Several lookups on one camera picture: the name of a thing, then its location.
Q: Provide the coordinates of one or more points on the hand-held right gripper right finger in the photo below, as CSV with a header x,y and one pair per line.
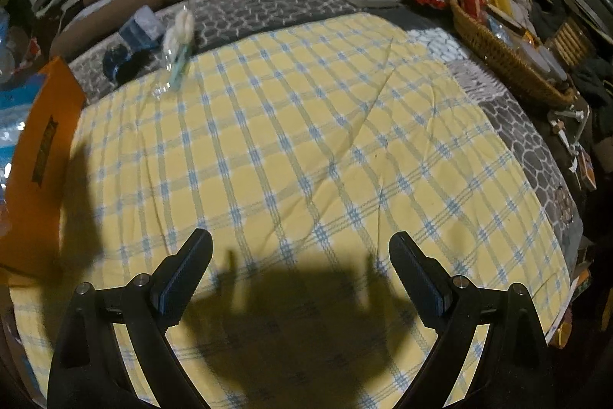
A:
x,y
426,287

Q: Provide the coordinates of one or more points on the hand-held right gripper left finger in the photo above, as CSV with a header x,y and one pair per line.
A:
x,y
172,289

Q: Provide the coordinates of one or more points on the orange cardboard box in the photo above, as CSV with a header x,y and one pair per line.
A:
x,y
43,126

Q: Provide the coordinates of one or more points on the round dark compact mirror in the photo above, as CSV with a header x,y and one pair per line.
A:
x,y
116,64

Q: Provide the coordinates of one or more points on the clear cotton swab pack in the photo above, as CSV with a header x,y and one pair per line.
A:
x,y
182,25

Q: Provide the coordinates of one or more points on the yellow plaid cloth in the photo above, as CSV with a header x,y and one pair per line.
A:
x,y
311,126

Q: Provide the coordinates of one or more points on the wicker basket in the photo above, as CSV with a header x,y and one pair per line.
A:
x,y
503,54

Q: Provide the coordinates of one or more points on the blue foil packet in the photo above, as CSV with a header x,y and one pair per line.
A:
x,y
141,25

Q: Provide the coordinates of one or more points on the printed paper sheet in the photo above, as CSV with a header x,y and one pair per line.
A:
x,y
96,6

